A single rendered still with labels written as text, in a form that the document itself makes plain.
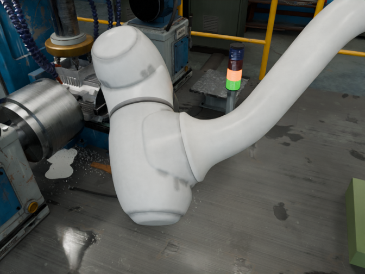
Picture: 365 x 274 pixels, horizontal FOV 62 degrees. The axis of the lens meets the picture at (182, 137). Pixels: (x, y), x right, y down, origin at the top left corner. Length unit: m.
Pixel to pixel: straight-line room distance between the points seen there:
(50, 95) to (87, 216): 0.43
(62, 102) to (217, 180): 0.64
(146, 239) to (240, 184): 0.42
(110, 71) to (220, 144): 0.18
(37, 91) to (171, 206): 0.82
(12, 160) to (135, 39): 0.65
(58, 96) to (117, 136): 0.72
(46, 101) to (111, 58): 0.69
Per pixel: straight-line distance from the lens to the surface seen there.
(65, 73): 1.32
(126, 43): 0.44
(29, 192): 1.09
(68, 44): 1.24
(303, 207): 1.19
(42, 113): 1.08
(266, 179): 1.25
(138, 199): 0.39
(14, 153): 1.00
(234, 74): 1.29
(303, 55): 0.46
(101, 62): 0.44
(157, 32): 1.58
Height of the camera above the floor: 1.65
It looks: 37 degrees down
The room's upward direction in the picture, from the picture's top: straight up
